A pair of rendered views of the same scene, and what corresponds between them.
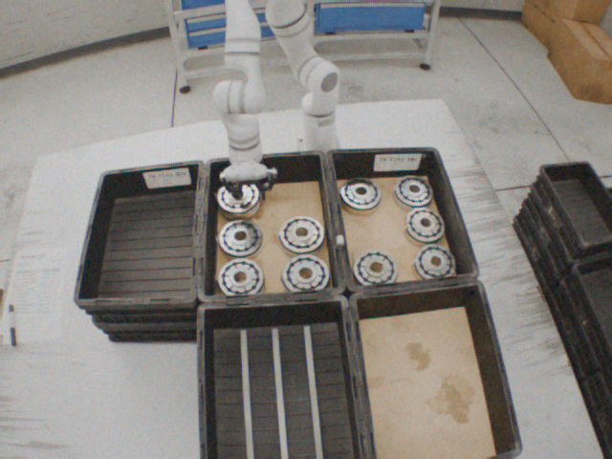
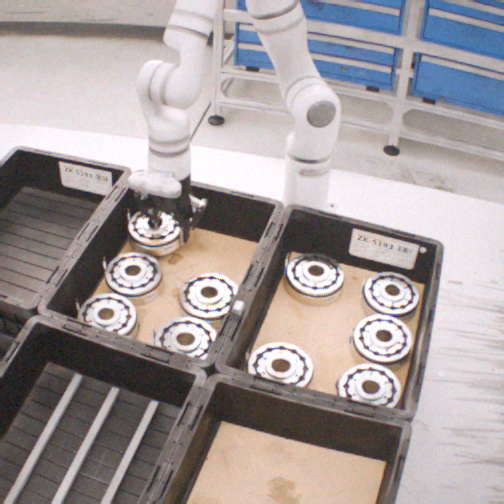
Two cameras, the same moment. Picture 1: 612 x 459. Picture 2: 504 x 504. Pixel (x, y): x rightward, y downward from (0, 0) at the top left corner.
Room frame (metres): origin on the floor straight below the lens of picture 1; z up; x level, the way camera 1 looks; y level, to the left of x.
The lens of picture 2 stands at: (-0.10, -0.32, 1.70)
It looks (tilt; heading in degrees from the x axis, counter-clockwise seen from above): 43 degrees down; 20
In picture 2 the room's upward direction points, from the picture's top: 4 degrees clockwise
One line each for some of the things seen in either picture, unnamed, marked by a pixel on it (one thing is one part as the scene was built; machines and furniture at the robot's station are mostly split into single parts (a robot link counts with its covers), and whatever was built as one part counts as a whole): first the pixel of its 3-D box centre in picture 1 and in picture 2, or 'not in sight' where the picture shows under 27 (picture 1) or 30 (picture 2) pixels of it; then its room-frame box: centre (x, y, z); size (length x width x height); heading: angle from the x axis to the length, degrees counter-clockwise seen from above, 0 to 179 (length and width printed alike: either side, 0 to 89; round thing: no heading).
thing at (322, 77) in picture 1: (318, 86); (311, 120); (0.99, -0.03, 1.01); 0.09 x 0.09 x 0.17; 40
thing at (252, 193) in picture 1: (238, 196); (155, 225); (0.72, 0.16, 0.88); 0.10 x 0.10 x 0.01
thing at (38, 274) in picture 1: (32, 292); not in sight; (0.52, 0.82, 0.70); 0.33 x 0.23 x 0.01; 10
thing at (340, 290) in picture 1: (267, 220); (166, 258); (0.62, 0.09, 0.92); 0.40 x 0.30 x 0.02; 5
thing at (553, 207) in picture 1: (564, 232); not in sight; (0.97, -1.11, 0.37); 0.40 x 0.30 x 0.45; 10
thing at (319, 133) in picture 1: (319, 129); (306, 185); (0.99, -0.04, 0.85); 0.09 x 0.09 x 0.17; 2
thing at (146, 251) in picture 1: (146, 242); (26, 239); (0.59, 0.38, 0.87); 0.40 x 0.30 x 0.11; 5
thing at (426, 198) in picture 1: (414, 190); (391, 293); (0.76, -0.28, 0.86); 0.10 x 0.10 x 0.01
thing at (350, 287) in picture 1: (400, 211); (344, 304); (0.64, -0.21, 0.92); 0.40 x 0.30 x 0.02; 5
